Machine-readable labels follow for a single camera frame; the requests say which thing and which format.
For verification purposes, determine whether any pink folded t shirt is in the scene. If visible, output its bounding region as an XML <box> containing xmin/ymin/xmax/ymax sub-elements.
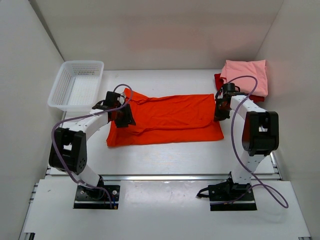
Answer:
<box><xmin>220</xmin><ymin>60</ymin><xmax>268</xmax><ymax>98</ymax></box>

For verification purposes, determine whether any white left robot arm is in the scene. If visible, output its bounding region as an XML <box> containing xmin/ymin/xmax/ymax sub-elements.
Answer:
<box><xmin>48</xmin><ymin>89</ymin><xmax>136</xmax><ymax>199</ymax></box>

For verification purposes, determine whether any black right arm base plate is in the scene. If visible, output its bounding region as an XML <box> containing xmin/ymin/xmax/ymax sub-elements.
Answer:
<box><xmin>196</xmin><ymin>182</ymin><xmax>257</xmax><ymax>212</ymax></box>

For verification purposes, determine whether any orange t shirt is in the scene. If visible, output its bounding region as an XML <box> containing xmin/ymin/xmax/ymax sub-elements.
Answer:
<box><xmin>106</xmin><ymin>88</ymin><xmax>224</xmax><ymax>148</ymax></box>

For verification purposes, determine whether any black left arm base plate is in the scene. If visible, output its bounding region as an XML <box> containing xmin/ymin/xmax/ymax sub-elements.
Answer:
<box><xmin>73</xmin><ymin>184</ymin><xmax>121</xmax><ymax>210</ymax></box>

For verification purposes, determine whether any aluminium table rail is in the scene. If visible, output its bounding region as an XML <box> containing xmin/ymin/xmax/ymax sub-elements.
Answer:
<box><xmin>46</xmin><ymin>173</ymin><xmax>281</xmax><ymax>181</ymax></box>

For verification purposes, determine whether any white plastic mesh basket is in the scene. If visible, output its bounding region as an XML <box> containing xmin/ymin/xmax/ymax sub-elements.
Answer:
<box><xmin>47</xmin><ymin>60</ymin><xmax>104</xmax><ymax>112</ymax></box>

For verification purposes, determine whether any red folded t shirt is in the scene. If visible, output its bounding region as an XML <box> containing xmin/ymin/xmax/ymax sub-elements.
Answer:
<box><xmin>214</xmin><ymin>73</ymin><xmax>265</xmax><ymax>103</ymax></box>

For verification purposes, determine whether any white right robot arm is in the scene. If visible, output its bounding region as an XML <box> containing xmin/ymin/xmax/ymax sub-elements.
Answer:
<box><xmin>214</xmin><ymin>83</ymin><xmax>279</xmax><ymax>200</ymax></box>

